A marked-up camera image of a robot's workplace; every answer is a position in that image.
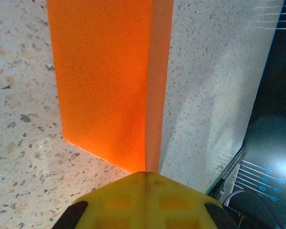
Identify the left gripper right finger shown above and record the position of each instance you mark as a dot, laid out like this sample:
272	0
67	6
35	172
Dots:
181	212

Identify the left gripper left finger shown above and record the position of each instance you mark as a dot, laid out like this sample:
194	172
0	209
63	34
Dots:
109	210

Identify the orange square paper sheet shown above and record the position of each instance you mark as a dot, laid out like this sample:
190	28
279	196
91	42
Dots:
97	83

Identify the aluminium table side rail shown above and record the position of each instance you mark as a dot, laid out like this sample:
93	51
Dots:
228	167

